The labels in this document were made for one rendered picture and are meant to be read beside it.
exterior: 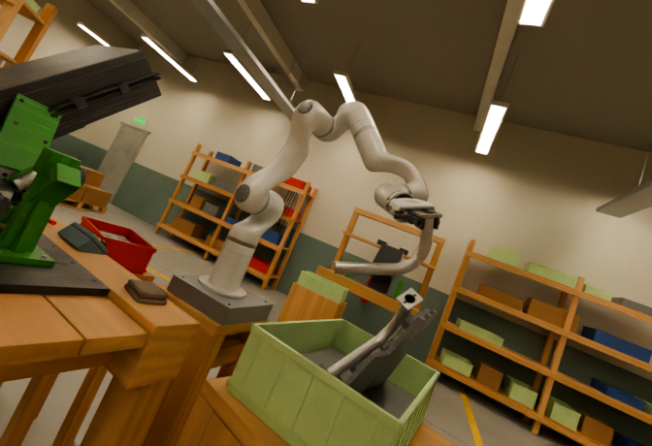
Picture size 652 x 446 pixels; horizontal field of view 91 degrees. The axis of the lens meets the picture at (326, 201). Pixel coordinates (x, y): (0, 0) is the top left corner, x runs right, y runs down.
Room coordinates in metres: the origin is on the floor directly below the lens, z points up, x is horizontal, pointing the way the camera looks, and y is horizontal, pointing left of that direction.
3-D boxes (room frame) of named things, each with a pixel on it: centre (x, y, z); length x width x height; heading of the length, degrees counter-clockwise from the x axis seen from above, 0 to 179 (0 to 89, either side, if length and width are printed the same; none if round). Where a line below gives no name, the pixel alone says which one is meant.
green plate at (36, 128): (0.96, 0.91, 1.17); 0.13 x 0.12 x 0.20; 62
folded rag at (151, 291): (0.91, 0.35, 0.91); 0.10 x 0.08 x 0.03; 51
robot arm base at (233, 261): (1.27, 0.24, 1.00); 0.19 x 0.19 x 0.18
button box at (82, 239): (1.11, 0.69, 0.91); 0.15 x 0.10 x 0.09; 62
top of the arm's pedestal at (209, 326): (1.28, 0.24, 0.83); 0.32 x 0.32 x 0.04; 65
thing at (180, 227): (6.86, 1.73, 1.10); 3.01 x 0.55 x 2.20; 68
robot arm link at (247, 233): (1.30, 0.23, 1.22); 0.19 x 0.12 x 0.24; 150
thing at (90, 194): (6.42, 4.72, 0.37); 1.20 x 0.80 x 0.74; 166
